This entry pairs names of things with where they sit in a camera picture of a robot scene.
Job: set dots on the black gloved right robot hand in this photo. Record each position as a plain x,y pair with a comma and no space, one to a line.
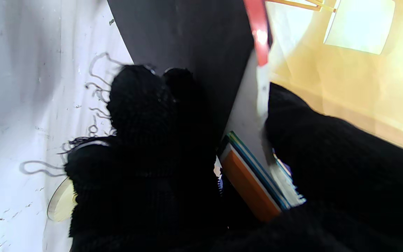
145,175

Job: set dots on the red ping pong bat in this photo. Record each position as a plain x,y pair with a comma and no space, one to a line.
187,35

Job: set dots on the wooden mug tree stand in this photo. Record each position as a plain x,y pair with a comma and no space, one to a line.
59,203

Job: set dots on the printed living room backdrop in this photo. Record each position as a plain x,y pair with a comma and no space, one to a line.
362,87

